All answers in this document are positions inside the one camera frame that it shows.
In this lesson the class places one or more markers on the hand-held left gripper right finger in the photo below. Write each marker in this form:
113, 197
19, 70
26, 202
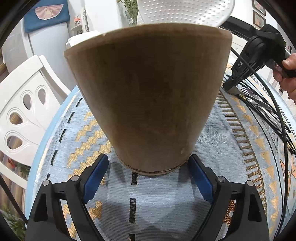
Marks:
201, 178

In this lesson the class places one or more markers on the white storage shelf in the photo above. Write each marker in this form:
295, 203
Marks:
78, 20

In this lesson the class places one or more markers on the white dotted chair back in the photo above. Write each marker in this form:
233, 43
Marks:
185, 11

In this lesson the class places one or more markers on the grey refrigerator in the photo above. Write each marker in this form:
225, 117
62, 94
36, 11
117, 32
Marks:
46, 44

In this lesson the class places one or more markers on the light blue patterned tablecloth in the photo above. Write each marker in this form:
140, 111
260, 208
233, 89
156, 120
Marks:
161, 204

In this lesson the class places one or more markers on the blue fridge cover cloth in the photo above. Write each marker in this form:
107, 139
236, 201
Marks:
34, 23

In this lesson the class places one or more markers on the person's right hand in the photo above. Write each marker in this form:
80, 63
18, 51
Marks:
290, 88

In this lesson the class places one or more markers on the small framed wall picture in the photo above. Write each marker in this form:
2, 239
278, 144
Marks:
259, 5
259, 19

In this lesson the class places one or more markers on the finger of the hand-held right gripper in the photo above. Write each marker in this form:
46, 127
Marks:
240, 29
238, 69

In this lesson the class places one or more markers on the round wooden utensil holder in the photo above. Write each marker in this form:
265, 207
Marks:
148, 92

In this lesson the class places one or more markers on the clear glass vase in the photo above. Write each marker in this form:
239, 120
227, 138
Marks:
133, 18

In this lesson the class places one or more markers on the black chopstick gold band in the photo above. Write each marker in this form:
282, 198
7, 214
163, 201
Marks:
277, 124

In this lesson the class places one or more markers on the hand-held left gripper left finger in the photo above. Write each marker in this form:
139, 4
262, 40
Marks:
94, 178

